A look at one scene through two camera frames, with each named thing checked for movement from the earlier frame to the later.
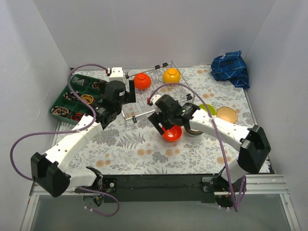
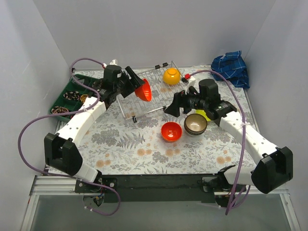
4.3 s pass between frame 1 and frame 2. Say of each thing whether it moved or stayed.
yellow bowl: stayed
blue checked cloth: stayed
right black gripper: moved
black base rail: stayed
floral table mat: stayed
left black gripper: moved
